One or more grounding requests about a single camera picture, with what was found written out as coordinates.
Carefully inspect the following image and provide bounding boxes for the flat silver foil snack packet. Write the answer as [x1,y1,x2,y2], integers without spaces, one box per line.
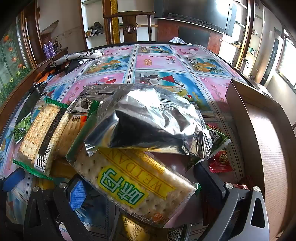
[68,85,130,114]

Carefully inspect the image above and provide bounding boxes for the black orange cloth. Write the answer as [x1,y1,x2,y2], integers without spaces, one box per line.
[35,61,80,86]

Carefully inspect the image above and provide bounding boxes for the cardboard box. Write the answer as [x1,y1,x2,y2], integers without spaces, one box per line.
[225,79,296,241]

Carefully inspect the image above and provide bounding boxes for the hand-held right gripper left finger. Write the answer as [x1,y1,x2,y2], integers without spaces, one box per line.
[23,174,93,241]

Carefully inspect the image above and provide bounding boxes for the flower wall poster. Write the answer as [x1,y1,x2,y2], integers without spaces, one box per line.
[0,23,31,100]

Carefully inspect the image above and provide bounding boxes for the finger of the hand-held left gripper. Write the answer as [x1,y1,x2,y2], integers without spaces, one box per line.
[0,167,25,193]

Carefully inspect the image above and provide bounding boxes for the small green snack packet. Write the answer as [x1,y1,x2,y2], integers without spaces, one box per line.
[187,125,232,169]

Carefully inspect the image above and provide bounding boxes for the wooden television cabinet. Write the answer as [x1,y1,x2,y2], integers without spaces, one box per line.
[157,19,223,47]

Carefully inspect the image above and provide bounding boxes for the white plastic bag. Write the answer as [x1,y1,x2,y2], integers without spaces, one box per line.
[169,37,192,45]

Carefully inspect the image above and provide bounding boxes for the yellow snack packet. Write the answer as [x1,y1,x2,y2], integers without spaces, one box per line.
[119,214,168,241]

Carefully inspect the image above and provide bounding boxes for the white cloth black rings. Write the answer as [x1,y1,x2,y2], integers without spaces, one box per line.
[52,50,103,67]

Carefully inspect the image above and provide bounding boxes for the dark bag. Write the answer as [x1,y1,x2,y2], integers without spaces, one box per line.
[88,22,104,36]

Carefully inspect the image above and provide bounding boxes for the wooden sideboard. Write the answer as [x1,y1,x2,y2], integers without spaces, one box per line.
[35,47,69,68]

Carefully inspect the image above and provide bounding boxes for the white wall shelf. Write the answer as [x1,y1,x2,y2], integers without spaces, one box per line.
[81,0,112,49]

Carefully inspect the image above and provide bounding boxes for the orange cracker packet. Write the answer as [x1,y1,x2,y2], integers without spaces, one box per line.
[55,113,88,158]

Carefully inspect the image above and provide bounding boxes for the silver foil snack packet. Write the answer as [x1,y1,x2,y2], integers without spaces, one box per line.
[84,83,213,160]
[68,85,130,114]

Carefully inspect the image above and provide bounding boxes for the red snack packet gold emblem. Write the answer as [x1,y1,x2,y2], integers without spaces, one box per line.
[206,124,234,174]

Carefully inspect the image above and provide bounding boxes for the glass display shelf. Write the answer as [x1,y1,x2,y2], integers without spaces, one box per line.
[233,0,264,68]

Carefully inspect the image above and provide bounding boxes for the yellow label cracker packet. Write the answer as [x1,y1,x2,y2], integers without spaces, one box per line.
[66,146,201,230]

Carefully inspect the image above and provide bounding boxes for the black television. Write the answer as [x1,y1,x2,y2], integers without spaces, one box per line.
[154,0,237,37]

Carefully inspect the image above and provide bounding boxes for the black smartphone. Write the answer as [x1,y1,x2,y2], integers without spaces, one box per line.
[16,83,47,126]

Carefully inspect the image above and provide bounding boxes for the printed fruit tablecloth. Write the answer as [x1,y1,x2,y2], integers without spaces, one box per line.
[0,44,255,241]

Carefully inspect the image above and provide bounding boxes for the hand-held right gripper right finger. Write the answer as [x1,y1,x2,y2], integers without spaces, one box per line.
[192,161,271,241]

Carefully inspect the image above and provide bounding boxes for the wooden chair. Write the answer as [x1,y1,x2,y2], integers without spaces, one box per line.
[103,10,154,44]

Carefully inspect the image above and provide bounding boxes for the window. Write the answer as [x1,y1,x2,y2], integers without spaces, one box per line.
[275,35,296,89]

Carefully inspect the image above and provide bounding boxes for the steel kettle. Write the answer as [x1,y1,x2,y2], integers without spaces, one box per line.
[240,58,250,73]

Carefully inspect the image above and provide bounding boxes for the standing air conditioner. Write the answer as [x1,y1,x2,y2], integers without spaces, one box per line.
[262,38,281,86]

